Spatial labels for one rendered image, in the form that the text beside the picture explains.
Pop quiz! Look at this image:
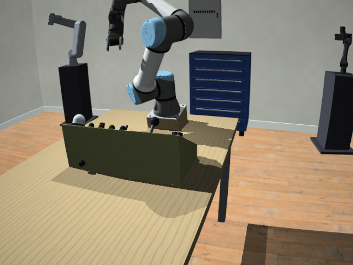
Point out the green control console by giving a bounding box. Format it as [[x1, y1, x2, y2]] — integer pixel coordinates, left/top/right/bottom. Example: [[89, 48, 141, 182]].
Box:
[[61, 114, 197, 186]]

